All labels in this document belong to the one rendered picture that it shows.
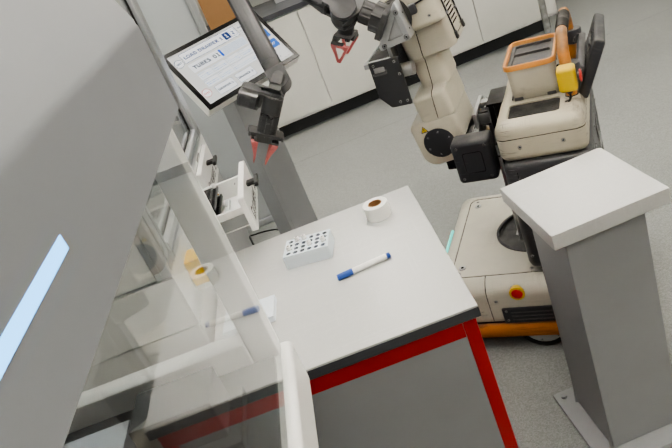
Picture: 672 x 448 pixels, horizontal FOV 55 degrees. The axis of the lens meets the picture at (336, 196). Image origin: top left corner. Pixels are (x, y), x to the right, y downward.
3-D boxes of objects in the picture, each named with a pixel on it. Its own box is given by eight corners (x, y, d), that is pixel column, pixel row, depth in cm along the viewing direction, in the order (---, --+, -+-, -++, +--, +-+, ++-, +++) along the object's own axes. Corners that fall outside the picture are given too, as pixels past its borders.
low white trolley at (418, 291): (474, 376, 218) (408, 184, 186) (554, 540, 162) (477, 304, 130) (313, 437, 220) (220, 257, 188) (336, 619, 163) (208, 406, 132)
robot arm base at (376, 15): (388, 13, 178) (398, 1, 187) (360, 2, 178) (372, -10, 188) (378, 42, 183) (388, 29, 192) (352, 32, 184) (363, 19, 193)
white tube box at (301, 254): (334, 240, 173) (329, 228, 171) (332, 257, 166) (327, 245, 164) (291, 252, 176) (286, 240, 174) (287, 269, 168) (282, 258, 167)
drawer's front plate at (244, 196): (257, 189, 207) (243, 159, 203) (259, 230, 181) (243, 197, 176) (252, 191, 207) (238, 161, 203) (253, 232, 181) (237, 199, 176)
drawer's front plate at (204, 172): (218, 169, 236) (206, 143, 232) (215, 202, 210) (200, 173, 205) (214, 171, 236) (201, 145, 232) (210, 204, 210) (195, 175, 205)
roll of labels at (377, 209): (372, 226, 172) (367, 213, 171) (363, 216, 179) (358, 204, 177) (395, 214, 173) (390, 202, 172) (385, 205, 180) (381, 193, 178)
